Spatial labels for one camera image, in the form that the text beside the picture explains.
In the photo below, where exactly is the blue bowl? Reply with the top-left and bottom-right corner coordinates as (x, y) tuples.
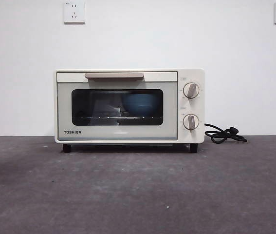
(121, 94), (158, 115)

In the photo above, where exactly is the glass oven door with handle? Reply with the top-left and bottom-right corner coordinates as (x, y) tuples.
(56, 71), (178, 141)

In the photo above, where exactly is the beige oven knob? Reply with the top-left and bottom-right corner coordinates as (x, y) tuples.
(183, 113), (200, 130)
(184, 82), (201, 99)

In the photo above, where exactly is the cream toaster oven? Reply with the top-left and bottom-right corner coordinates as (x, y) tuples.
(54, 68), (205, 154)

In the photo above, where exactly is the metal oven wire rack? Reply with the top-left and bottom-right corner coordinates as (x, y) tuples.
(79, 116), (163, 121)

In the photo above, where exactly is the black oven power cable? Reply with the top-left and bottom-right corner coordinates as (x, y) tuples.
(204, 122), (248, 143)

